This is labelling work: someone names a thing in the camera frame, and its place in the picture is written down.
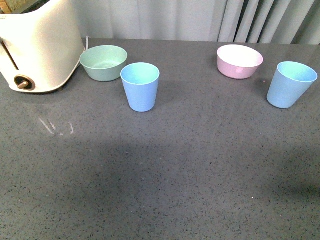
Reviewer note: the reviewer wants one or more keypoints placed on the blue cup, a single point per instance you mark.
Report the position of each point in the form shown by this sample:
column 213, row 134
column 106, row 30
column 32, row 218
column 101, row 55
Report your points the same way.
column 290, row 81
column 140, row 81

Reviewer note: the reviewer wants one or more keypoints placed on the mint green bowl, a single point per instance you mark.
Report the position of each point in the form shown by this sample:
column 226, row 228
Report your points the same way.
column 104, row 63

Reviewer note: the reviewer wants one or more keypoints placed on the pink bowl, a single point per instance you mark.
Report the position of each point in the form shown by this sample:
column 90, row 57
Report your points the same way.
column 237, row 61

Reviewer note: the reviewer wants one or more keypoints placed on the white two-slot toaster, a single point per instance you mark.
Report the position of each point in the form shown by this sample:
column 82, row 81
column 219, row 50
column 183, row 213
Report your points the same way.
column 41, row 49

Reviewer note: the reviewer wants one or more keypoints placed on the grey pleated curtain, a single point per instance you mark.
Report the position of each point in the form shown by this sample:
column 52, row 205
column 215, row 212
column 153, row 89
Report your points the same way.
column 238, row 21

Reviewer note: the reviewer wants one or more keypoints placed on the toast slice in toaster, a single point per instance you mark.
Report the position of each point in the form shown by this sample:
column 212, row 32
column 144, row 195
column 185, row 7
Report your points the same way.
column 20, row 6

